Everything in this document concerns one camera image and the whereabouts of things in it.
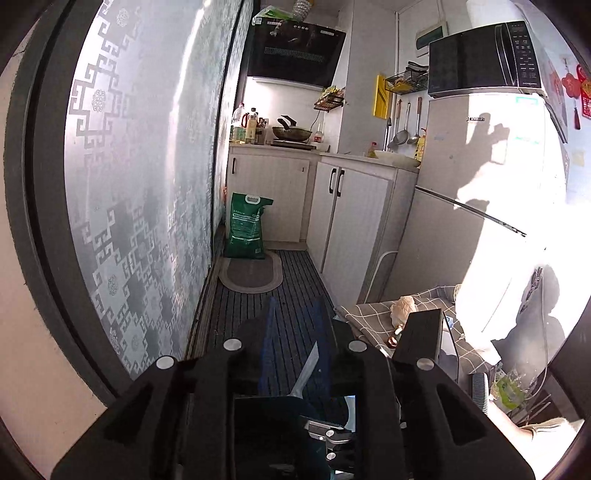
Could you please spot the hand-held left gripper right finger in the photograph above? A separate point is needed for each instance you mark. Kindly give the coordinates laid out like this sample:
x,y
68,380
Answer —
x,y
325,369

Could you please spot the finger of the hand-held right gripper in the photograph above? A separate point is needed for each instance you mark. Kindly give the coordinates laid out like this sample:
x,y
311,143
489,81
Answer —
x,y
450,355
418,334

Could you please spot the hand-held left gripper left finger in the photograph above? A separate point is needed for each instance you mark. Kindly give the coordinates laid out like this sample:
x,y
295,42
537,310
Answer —
x,y
268,369

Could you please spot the brown scrap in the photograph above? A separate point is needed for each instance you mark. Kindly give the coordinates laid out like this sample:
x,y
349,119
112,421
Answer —
x,y
395,339

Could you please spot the white tissue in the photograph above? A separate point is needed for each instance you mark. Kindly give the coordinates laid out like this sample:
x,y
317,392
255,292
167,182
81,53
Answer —
x,y
404,309

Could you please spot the person's right forearm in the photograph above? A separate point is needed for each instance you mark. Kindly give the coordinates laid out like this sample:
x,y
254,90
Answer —
x,y
531,427

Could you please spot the green plastic bag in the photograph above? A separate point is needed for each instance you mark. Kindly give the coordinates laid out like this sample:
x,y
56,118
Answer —
x,y
508,391

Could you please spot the grey checked cloth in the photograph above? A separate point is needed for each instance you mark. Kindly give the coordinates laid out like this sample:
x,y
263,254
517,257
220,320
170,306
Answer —
x,y
369,318

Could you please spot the dark striped floor mat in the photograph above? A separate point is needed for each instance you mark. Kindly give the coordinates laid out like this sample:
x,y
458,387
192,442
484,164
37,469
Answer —
x,y
295,286

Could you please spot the grey oval floor mat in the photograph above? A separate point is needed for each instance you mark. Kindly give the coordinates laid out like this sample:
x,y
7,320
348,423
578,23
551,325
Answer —
x,y
251,274

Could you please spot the white double-door kitchen cabinet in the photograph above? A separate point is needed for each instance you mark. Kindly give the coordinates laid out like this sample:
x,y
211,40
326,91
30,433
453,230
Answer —
x,y
351,221

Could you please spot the green rice bag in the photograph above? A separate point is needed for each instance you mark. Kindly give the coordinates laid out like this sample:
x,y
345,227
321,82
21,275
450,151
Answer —
x,y
247,226

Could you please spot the white single-door kitchen cabinet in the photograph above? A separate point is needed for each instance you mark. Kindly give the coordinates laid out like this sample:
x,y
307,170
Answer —
x,y
272,198

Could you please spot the small yellow oil bottle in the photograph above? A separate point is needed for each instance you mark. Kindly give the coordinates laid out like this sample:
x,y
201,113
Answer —
x,y
420,147

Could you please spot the metal strainer ladle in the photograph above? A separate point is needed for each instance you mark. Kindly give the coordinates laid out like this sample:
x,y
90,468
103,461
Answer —
x,y
401,136

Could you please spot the metal soup ladle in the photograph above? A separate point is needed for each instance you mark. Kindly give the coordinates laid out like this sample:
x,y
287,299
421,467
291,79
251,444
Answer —
x,y
417,134

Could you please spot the white bottle red label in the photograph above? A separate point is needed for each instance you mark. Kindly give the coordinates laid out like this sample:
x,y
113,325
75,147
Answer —
x,y
318,134

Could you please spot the frosted patterned sliding door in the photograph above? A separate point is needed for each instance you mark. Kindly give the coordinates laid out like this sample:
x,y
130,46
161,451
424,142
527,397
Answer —
x,y
138,184
231,92

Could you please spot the black induction cooker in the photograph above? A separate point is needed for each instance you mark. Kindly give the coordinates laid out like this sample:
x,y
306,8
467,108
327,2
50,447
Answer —
x,y
293,144

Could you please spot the dark sauce bottle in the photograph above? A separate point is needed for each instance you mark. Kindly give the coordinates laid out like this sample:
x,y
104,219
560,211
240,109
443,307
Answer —
x,y
261,134

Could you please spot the yellow cooking oil bottle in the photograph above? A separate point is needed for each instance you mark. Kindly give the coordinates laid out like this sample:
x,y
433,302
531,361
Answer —
x,y
251,129

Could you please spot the yellow cutting board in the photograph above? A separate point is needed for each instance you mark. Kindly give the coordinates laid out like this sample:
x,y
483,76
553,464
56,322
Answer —
x,y
381,97

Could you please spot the black spice rack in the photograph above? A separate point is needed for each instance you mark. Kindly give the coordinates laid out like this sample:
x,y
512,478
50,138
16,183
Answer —
x,y
330,99

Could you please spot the black microwave oven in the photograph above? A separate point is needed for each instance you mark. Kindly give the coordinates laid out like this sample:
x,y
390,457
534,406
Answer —
x,y
471,62

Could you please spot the red hanging ornament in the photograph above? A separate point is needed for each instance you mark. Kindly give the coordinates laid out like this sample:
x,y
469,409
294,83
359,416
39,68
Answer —
x,y
576,92

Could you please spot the black range hood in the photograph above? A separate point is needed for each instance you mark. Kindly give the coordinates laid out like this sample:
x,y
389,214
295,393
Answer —
x,y
295,55

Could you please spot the white paper roll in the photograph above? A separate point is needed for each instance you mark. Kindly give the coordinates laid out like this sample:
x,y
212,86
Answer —
x,y
489,16

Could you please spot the green and white package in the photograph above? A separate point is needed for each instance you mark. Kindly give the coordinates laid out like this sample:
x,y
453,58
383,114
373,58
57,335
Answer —
x,y
270,14

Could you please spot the white folded frame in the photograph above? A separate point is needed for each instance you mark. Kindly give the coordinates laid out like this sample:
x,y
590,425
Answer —
x,y
381,277

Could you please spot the white wall-mounted box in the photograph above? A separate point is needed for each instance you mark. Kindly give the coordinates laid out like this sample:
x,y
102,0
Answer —
x,y
431,39

